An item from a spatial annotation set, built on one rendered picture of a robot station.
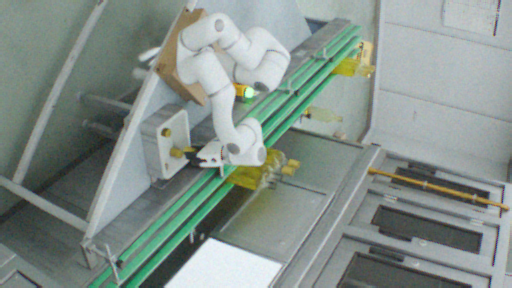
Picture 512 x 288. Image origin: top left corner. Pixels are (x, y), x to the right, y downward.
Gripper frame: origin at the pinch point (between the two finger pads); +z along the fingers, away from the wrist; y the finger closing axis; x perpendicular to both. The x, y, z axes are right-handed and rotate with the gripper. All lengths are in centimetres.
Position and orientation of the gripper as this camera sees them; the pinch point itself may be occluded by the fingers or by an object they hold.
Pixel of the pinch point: (193, 152)
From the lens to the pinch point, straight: 173.5
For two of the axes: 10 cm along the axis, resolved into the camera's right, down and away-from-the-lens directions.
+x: -2.6, -8.7, -4.2
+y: 4.7, -5.0, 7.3
